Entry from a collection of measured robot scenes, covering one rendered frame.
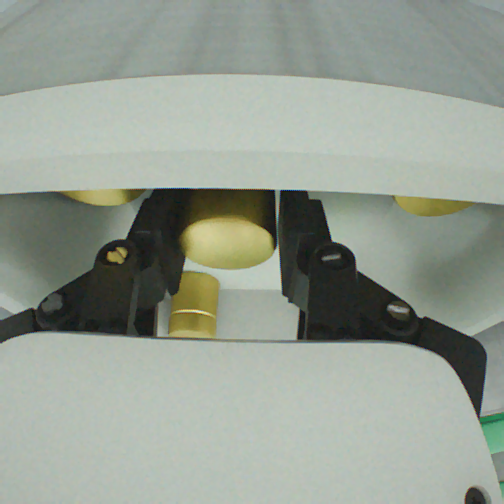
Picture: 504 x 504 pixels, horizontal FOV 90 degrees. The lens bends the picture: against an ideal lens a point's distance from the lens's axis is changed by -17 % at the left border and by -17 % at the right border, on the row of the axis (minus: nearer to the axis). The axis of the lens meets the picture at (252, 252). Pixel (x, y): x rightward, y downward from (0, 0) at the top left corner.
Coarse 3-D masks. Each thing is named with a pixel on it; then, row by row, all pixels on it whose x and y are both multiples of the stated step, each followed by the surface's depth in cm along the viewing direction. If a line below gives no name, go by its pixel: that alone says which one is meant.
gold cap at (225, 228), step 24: (192, 192) 10; (216, 192) 9; (240, 192) 9; (264, 192) 10; (192, 216) 9; (216, 216) 9; (240, 216) 9; (264, 216) 9; (192, 240) 10; (216, 240) 10; (240, 240) 10; (264, 240) 10; (216, 264) 11; (240, 264) 11
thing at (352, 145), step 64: (0, 128) 3; (64, 128) 3; (128, 128) 3; (192, 128) 3; (256, 128) 3; (320, 128) 3; (384, 128) 3; (448, 128) 3; (0, 192) 4; (320, 192) 14; (384, 192) 4; (448, 192) 4; (0, 256) 7; (64, 256) 10; (384, 256) 16; (448, 256) 11; (256, 320) 23; (448, 320) 11
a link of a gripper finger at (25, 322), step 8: (24, 312) 7; (32, 312) 7; (0, 320) 7; (8, 320) 7; (16, 320) 7; (24, 320) 7; (32, 320) 7; (0, 328) 7; (8, 328) 7; (16, 328) 7; (24, 328) 7; (32, 328) 7; (40, 328) 7; (72, 328) 7; (0, 336) 7; (8, 336) 7; (16, 336) 7
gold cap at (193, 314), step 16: (192, 272) 21; (192, 288) 21; (208, 288) 21; (176, 304) 20; (192, 304) 20; (208, 304) 21; (176, 320) 20; (192, 320) 20; (208, 320) 20; (176, 336) 20; (192, 336) 20; (208, 336) 20
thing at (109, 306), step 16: (128, 240) 8; (96, 256) 8; (112, 256) 8; (128, 256) 8; (96, 272) 7; (112, 272) 7; (128, 272) 7; (96, 288) 7; (112, 288) 7; (128, 288) 7; (96, 304) 7; (112, 304) 7; (128, 304) 7; (80, 320) 6; (96, 320) 6; (112, 320) 6; (128, 320) 6; (144, 320) 9
